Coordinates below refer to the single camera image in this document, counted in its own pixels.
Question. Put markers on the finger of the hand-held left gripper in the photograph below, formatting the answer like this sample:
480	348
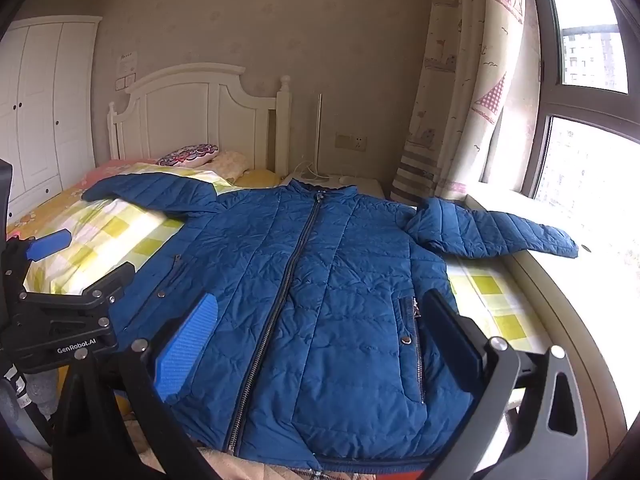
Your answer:
110	280
50	242

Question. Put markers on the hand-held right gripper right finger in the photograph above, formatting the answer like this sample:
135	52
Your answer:
450	336

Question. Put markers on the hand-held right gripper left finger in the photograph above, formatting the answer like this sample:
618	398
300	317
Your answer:
190	345

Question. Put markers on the blue puffer jacket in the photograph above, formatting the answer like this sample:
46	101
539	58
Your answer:
325	285

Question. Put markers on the yellow checked blanket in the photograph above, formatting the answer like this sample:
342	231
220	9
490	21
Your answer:
115	230

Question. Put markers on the grey cloth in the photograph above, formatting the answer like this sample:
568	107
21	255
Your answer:
37	392

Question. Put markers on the pink pillow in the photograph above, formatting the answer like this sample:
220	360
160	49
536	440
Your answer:
120	170

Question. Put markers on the beige window ledge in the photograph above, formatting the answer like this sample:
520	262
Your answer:
565	300

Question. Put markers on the white wardrobe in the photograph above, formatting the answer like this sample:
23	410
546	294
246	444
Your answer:
45	110

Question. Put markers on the patterned round cushion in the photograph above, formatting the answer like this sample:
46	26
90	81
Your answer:
187	155

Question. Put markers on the beige pillow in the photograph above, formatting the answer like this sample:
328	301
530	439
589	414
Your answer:
230	164

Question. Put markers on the white nightstand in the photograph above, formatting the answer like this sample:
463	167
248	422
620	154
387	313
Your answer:
367	186

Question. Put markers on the yellow pillow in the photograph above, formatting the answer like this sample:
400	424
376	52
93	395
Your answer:
260	179

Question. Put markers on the white paper note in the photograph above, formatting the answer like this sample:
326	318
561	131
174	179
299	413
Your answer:
127	63

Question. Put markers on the white headboard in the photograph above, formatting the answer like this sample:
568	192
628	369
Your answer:
200	105

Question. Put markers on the dark framed window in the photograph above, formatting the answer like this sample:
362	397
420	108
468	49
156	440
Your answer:
590	160

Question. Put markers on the white slim lamp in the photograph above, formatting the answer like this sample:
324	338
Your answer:
319	135

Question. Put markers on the printed beige curtain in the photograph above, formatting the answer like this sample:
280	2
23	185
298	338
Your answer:
465	85

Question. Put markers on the wall switch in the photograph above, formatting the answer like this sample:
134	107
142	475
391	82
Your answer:
125	82

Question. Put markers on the beige wall socket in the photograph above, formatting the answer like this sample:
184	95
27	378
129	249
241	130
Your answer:
351	142

